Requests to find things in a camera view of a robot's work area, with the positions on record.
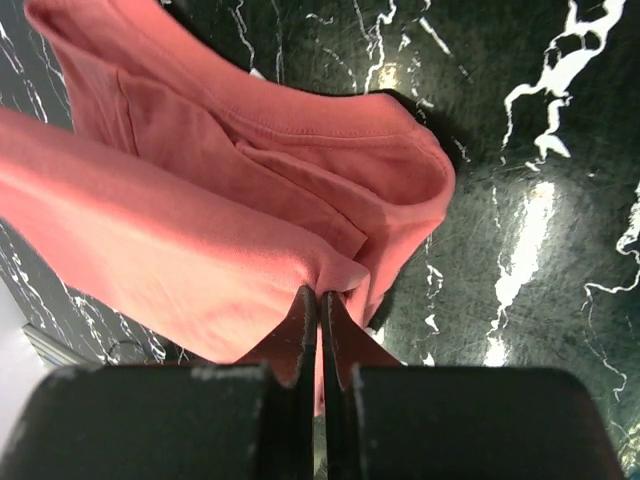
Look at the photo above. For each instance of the coral red t shirt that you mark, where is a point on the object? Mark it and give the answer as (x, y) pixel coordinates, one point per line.
(196, 198)

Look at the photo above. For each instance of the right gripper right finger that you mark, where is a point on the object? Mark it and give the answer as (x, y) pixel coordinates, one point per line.
(385, 420)

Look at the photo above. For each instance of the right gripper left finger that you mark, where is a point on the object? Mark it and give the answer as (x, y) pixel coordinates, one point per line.
(251, 420)

